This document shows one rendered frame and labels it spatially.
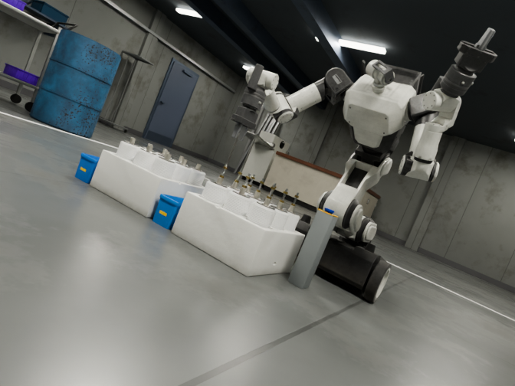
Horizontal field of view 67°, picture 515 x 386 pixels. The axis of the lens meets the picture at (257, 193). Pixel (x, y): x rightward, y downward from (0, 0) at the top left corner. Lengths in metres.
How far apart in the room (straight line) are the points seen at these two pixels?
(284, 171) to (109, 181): 6.94
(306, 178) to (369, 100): 6.71
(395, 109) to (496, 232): 8.71
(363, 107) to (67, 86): 3.11
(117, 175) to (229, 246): 0.67
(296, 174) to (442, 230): 3.84
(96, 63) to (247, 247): 3.17
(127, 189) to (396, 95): 1.21
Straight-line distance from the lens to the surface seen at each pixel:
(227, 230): 1.46
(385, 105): 1.73
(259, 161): 9.59
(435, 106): 1.49
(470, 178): 10.41
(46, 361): 0.68
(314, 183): 8.32
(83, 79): 4.24
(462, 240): 10.27
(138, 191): 1.77
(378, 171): 1.92
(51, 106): 4.28
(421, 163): 1.55
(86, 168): 2.03
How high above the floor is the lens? 0.37
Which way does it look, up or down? 3 degrees down
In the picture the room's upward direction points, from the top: 22 degrees clockwise
